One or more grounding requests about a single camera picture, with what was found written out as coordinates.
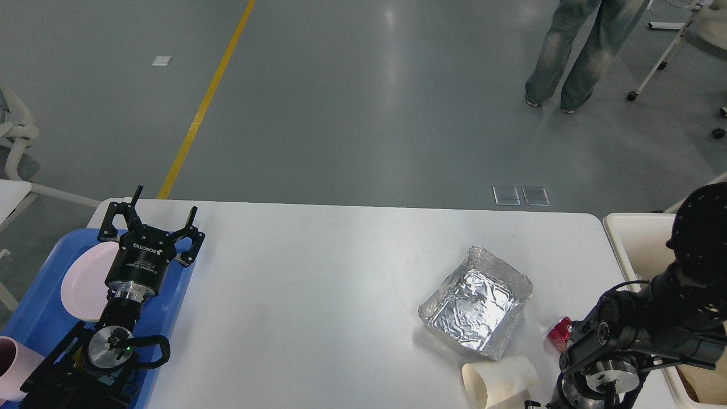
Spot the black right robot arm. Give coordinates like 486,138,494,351
547,182,726,408

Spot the person in jeans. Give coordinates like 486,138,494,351
524,0,651,115

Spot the brown paper bag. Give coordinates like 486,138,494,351
677,363,726,406

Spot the white side table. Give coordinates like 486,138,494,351
1,179,31,311

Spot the white waste bin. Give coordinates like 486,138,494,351
602,213,727,409

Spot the white wheeled stand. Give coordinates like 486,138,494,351
626,1,726,102

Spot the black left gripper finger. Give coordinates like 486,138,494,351
97,185,148,243
167,206,206,268

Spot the red crushed can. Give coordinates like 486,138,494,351
547,316,573,353

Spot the white paper cup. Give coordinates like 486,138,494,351
461,355,538,408

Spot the white office chair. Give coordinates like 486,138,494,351
1,85,101,208

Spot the aluminium foil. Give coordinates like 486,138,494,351
417,245,534,362

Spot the pink plate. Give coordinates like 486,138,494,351
60,241,119,323

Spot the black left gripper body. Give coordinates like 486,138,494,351
105,226,177,301

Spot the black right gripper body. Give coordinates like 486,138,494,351
545,378,605,408

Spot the pink ribbed cup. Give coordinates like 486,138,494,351
1,336,45,404

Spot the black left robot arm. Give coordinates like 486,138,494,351
19,186,206,408

